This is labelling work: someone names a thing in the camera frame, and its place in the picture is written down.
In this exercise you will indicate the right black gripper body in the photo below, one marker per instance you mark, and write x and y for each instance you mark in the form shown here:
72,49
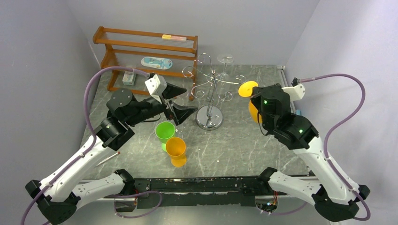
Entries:
256,101

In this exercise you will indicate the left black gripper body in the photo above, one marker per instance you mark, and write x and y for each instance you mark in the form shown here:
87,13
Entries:
151,107

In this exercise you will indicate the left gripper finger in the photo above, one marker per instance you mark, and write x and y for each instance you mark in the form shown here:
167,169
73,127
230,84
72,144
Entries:
181,113
172,91

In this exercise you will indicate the orange plastic goblet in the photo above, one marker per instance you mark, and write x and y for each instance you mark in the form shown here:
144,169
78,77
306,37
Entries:
245,90
176,148

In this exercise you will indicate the clear wine glass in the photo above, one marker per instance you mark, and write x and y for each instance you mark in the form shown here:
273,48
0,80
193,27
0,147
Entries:
227,61

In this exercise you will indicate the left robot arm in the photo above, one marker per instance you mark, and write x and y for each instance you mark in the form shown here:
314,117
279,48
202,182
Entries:
61,194

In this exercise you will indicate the chrome wine glass rack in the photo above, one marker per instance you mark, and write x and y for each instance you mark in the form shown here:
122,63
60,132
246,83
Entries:
209,117

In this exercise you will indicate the wooden shelf rack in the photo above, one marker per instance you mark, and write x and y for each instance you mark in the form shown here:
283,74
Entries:
169,55

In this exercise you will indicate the clear glass by shelf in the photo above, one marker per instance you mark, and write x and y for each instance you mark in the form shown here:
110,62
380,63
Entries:
183,96

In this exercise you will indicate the green plastic goblet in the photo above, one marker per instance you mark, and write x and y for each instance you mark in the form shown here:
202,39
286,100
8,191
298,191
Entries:
164,131

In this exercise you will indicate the blue oval package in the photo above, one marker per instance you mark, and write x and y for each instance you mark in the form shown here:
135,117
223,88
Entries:
157,63

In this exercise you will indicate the small white box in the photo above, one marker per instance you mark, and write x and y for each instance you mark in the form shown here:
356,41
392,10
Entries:
128,78

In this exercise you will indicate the yellow pink eraser bar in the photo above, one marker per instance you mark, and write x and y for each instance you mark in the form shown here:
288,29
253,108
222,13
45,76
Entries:
174,38

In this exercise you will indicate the silver pen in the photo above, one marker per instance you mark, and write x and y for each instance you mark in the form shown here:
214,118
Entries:
108,158

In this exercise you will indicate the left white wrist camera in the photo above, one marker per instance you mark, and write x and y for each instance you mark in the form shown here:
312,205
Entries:
156,85

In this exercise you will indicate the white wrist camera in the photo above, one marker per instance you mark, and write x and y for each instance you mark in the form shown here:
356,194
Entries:
296,91
156,85

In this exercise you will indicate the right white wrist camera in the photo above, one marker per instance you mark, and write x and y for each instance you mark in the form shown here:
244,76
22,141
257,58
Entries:
296,91

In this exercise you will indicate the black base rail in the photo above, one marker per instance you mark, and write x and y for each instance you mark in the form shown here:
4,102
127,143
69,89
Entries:
167,192

